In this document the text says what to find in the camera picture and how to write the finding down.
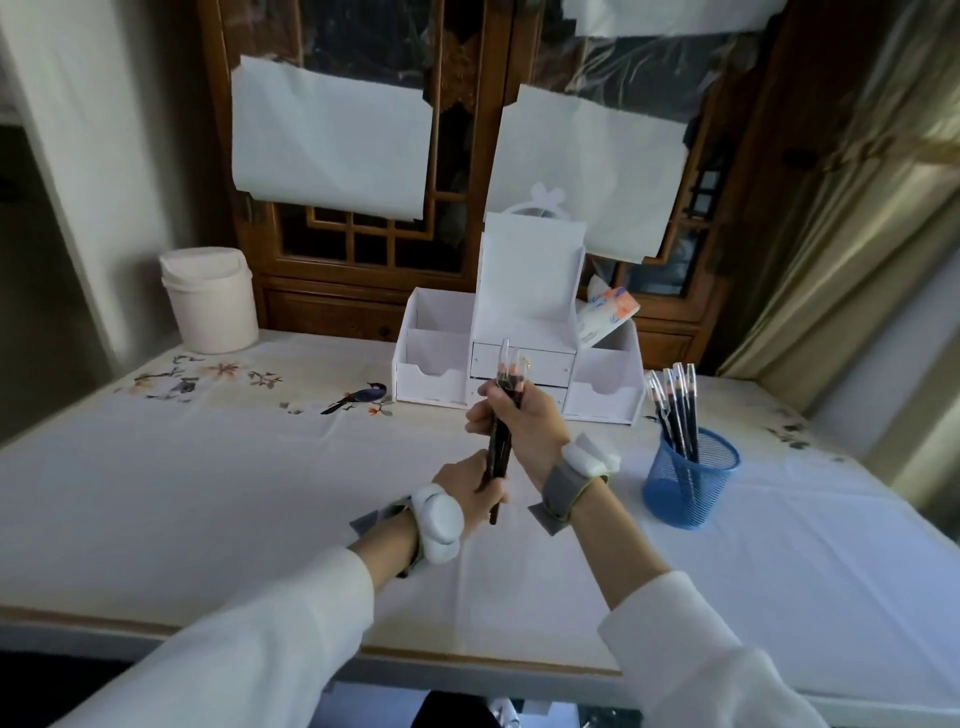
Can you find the person's left hand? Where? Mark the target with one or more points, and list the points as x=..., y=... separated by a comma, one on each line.
x=461, y=487

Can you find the person's right hand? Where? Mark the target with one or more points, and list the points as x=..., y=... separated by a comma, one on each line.
x=536, y=435

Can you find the bunch of black pencils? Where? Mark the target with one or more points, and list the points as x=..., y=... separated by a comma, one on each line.
x=679, y=409

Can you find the blue mesh pencil cup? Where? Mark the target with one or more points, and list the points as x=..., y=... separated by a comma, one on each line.
x=690, y=487

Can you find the person's left forearm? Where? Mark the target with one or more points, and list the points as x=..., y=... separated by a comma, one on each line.
x=247, y=645

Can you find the person's right forearm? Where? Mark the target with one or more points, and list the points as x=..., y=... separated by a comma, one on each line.
x=675, y=637

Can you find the person's right leg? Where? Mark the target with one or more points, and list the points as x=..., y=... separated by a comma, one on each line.
x=457, y=712

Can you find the colourful tissue packet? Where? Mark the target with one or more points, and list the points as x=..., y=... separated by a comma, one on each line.
x=604, y=315

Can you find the white desk organizer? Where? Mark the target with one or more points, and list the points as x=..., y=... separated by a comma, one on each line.
x=525, y=277

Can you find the brown wooden lattice cabinet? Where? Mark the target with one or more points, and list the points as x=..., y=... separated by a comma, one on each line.
x=322, y=307

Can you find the white round eared mirror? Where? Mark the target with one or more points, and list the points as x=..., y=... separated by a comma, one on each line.
x=546, y=196

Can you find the white paper sheet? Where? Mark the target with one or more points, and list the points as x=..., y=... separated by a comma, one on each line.
x=592, y=172
x=330, y=135

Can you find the white cloth covered table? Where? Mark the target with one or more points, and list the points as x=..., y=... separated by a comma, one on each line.
x=187, y=487

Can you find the white swing lid bin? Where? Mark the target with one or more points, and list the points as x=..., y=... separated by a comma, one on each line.
x=210, y=307

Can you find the beige curtain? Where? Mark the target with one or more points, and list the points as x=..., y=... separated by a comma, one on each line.
x=847, y=262

